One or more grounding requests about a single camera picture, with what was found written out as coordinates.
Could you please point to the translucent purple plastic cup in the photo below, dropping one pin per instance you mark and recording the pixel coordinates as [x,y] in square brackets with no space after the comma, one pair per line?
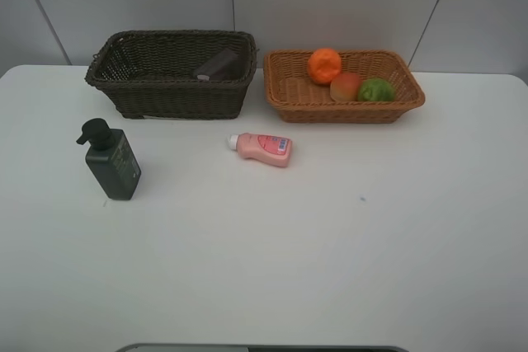
[216,68]

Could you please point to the orange tangerine fruit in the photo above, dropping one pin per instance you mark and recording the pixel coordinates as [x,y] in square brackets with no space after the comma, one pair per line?
[324,65]

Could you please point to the green lime fruit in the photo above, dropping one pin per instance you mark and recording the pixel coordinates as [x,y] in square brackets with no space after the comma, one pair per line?
[376,89]

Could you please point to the orange wicker basket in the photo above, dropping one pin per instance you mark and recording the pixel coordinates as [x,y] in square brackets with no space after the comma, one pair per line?
[297,99]

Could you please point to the red yellow peach fruit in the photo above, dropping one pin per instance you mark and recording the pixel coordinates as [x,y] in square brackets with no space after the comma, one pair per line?
[345,87]

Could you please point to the dark brown wicker basket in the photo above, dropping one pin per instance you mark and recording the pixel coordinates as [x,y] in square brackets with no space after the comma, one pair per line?
[153,73]

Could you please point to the dark green pump bottle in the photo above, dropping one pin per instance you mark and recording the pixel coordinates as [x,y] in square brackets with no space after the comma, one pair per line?
[110,158]

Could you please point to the pink lotion bottle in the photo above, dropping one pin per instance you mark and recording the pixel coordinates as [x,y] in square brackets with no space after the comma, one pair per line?
[271,150]

